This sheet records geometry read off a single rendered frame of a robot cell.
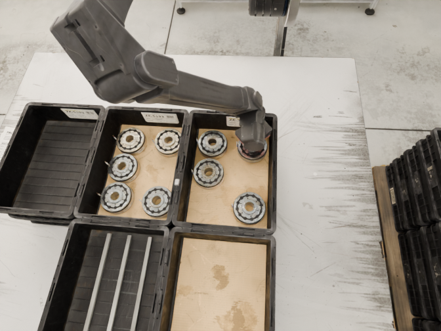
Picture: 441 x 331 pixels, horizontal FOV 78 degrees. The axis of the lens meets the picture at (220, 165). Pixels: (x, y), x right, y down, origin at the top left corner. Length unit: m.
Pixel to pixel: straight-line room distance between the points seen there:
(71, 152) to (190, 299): 0.67
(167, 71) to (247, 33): 2.21
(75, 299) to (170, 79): 0.76
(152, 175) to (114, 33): 0.66
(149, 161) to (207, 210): 0.28
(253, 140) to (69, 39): 0.47
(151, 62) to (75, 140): 0.81
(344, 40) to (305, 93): 1.41
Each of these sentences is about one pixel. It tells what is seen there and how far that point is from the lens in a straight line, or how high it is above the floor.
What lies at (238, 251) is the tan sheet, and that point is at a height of 0.83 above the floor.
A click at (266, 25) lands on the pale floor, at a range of 2.67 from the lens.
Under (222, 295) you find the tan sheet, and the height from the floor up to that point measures 0.83.
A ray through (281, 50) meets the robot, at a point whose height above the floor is 0.60.
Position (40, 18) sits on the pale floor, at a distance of 3.35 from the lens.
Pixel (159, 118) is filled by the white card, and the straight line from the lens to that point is 1.01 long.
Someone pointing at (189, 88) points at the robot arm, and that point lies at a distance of 0.50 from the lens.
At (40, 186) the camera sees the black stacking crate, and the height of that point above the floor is 0.83.
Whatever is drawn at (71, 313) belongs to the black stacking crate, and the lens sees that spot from 1.00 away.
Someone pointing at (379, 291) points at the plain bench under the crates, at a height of 0.70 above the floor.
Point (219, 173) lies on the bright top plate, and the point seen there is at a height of 0.86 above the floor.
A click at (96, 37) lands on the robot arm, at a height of 1.47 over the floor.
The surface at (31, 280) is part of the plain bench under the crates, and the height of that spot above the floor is 0.70.
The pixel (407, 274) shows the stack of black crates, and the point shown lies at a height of 0.18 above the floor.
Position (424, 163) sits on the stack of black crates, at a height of 0.49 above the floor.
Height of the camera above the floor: 1.70
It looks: 67 degrees down
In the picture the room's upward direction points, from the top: 8 degrees counter-clockwise
